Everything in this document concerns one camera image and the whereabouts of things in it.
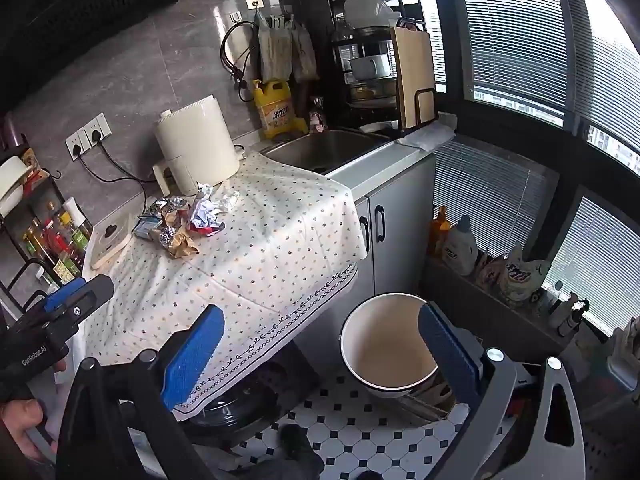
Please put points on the cream flat board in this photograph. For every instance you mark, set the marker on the cream flat board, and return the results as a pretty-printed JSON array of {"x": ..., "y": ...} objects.
[{"x": 112, "y": 247}]

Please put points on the dark round appliance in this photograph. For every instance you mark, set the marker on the dark round appliance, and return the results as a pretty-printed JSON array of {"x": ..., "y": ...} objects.
[{"x": 240, "y": 410}]

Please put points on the person's left hand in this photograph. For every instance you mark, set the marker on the person's left hand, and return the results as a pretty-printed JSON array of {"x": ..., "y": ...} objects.
[{"x": 20, "y": 420}]

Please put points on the white detergent bag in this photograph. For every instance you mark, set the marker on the white detergent bag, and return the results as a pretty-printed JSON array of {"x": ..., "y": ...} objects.
[{"x": 520, "y": 277}]

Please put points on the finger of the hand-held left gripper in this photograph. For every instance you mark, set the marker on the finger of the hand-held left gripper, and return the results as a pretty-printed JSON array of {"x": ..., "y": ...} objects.
[
  {"x": 62, "y": 294},
  {"x": 95, "y": 292}
]

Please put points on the hanging dish cloth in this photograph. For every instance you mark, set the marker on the hanging dish cloth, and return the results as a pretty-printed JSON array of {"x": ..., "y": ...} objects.
[
  {"x": 305, "y": 52},
  {"x": 272, "y": 50}
]

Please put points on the floral tablecloth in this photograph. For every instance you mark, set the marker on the floral tablecloth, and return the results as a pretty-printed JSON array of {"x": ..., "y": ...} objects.
[{"x": 260, "y": 240}]

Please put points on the blue small box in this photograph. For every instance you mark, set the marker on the blue small box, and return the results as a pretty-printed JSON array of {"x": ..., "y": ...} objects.
[{"x": 145, "y": 225}]

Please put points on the beige plastic bag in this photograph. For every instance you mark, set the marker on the beige plastic bag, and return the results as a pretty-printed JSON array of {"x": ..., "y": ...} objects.
[{"x": 490, "y": 270}]

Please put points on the black dish rack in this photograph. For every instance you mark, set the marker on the black dish rack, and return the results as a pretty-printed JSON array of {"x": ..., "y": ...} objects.
[{"x": 336, "y": 90}]

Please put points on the steel pot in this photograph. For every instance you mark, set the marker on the steel pot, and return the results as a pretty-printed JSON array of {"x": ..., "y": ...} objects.
[{"x": 370, "y": 92}]

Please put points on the crumpled white tissue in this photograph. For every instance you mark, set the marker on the crumpled white tissue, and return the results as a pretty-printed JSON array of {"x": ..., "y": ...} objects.
[{"x": 230, "y": 201}]

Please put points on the steel sink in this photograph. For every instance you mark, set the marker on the steel sink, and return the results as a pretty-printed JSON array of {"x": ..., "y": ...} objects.
[{"x": 325, "y": 147}]

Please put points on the white dishcloth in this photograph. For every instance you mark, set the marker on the white dishcloth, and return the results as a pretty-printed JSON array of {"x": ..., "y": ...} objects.
[{"x": 430, "y": 135}]

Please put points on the white laundry detergent bottle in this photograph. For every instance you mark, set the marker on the white laundry detergent bottle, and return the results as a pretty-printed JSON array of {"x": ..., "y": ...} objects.
[{"x": 461, "y": 252}]

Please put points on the white paper roll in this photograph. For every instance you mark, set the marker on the white paper roll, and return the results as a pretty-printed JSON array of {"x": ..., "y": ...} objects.
[{"x": 10, "y": 180}]

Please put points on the black range hood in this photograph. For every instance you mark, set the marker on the black range hood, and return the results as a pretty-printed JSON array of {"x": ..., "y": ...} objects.
[{"x": 75, "y": 10}]

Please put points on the cream air fryer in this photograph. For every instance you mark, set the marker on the cream air fryer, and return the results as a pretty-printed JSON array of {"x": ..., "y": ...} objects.
[{"x": 195, "y": 145}]

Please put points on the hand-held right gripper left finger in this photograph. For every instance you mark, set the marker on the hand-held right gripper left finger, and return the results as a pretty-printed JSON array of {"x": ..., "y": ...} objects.
[{"x": 192, "y": 360}]

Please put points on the white round bin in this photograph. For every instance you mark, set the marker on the white round bin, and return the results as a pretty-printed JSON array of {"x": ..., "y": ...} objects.
[{"x": 385, "y": 345}]

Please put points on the yellow detergent bottle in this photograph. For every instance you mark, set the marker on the yellow detergent bottle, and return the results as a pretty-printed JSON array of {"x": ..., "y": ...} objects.
[{"x": 277, "y": 110}]

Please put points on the brown crumpled wrapper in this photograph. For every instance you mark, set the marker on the brown crumpled wrapper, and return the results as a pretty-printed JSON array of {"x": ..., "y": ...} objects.
[{"x": 181, "y": 246}]

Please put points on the red small packet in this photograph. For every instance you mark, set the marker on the red small packet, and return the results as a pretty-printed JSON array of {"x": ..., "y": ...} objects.
[{"x": 207, "y": 230}]

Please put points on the white wall socket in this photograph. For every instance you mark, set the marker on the white wall socket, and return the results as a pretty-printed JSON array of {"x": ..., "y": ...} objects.
[
  {"x": 98, "y": 127},
  {"x": 75, "y": 144}
]

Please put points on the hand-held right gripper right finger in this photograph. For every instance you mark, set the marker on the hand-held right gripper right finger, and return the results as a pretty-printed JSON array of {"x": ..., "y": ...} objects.
[{"x": 447, "y": 355}]

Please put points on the metal wall hook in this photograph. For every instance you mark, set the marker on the metal wall hook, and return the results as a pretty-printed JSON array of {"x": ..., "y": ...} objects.
[{"x": 254, "y": 2}]

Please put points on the white kitchen cabinet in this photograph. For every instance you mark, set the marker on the white kitchen cabinet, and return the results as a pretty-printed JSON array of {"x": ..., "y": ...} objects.
[{"x": 400, "y": 210}]

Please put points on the small dark bottle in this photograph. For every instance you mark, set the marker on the small dark bottle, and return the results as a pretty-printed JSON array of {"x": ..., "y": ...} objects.
[{"x": 572, "y": 317}]

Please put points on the orange bottle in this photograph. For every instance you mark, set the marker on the orange bottle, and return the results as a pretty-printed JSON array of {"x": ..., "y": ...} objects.
[{"x": 440, "y": 230}]

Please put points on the wooden cutting board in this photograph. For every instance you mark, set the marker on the wooden cutting board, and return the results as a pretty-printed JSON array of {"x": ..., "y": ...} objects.
[{"x": 412, "y": 75}]

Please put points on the white perforated laundry basket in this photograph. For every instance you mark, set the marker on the white perforated laundry basket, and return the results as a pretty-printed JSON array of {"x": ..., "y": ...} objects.
[{"x": 605, "y": 440}]

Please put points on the person's leg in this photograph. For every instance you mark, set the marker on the person's leg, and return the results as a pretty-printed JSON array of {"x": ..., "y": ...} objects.
[{"x": 300, "y": 452}]

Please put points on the white window blinds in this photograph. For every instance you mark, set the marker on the white window blinds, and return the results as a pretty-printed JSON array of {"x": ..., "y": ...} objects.
[
  {"x": 600, "y": 260},
  {"x": 505, "y": 30},
  {"x": 485, "y": 195}
]

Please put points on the white enamel pot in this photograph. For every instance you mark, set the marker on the white enamel pot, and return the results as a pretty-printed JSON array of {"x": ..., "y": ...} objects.
[{"x": 370, "y": 66}]

